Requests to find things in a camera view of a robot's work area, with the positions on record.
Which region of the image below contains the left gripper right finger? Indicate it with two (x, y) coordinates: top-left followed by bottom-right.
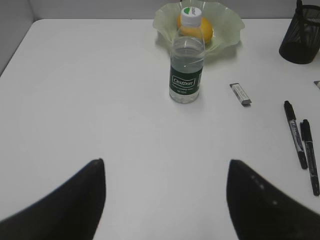
(226, 159), (320, 240)

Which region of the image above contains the yellow mango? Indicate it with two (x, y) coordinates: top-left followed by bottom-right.
(182, 17), (214, 44)

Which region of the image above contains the clear plastic water bottle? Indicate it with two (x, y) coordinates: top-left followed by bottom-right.
(169, 6), (206, 104)

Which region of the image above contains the pale green wavy plate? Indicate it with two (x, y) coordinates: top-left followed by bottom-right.
(153, 0), (245, 58)

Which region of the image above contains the left white grey eraser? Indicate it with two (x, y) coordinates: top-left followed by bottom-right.
(229, 83), (252, 106)

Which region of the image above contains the black marker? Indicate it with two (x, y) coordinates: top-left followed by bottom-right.
(300, 119), (320, 196)
(284, 100), (308, 170)

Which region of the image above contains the black mesh pen holder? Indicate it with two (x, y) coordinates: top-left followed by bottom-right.
(279, 0), (320, 65)

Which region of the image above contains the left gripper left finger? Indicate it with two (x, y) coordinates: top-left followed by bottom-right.
(0, 158), (107, 240)

